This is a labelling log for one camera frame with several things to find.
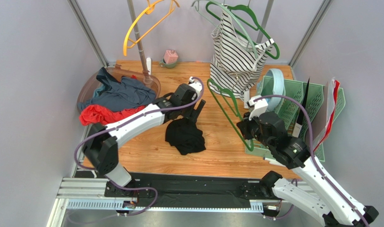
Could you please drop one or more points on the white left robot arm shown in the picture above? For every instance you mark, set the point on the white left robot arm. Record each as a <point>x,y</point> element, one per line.
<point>102,143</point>

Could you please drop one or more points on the dark blue garment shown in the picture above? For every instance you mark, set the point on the dark blue garment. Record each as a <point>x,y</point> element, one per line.
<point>128,93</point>

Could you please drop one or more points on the teal garment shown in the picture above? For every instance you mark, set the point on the teal garment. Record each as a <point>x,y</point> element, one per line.
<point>97,92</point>

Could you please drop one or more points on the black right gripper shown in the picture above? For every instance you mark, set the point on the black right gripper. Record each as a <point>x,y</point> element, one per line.
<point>246,127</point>

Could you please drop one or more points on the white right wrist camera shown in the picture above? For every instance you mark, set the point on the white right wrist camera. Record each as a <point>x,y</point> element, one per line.
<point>256,107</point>

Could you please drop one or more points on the transparent brown laundry basket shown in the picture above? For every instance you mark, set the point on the transparent brown laundry basket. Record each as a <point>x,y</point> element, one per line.
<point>92,83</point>

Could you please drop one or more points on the light green hanger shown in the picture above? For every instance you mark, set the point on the light green hanger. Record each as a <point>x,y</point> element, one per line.
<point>250,45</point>

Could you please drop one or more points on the striped black white shirt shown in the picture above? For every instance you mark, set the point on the striped black white shirt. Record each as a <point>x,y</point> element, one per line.
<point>232,67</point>

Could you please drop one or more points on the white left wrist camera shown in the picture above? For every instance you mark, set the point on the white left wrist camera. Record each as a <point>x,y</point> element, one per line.
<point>197,85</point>

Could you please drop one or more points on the dark green hanger with shirt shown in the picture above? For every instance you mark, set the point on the dark green hanger with shirt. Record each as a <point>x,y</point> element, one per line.
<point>256,26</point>

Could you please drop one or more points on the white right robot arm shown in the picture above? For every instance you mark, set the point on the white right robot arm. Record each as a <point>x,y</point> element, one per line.
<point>332,206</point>

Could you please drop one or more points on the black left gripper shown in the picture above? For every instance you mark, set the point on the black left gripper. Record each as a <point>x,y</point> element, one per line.
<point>192,114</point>

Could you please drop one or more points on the yellow plastic hanger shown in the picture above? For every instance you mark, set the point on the yellow plastic hanger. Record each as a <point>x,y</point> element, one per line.
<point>150,14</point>

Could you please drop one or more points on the metal clothes rack pole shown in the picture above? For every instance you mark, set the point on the metal clothes rack pole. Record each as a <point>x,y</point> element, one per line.
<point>147,79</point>

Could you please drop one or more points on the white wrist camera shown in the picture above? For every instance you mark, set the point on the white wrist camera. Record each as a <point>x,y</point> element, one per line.
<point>256,107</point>
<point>197,85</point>

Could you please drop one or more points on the red garment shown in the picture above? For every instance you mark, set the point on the red garment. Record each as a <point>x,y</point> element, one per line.
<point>100,114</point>

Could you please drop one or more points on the black tank top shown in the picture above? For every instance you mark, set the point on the black tank top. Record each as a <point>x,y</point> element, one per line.
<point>184,135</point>

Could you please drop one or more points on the red white folders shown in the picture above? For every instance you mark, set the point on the red white folders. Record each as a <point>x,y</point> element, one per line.
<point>323,120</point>

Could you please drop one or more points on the white clothes rack base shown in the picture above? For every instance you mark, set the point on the white clothes rack base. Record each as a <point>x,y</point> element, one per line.
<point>149,65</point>

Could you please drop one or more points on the green plastic file rack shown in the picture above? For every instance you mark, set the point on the green plastic file rack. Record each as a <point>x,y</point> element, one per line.
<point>289,112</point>

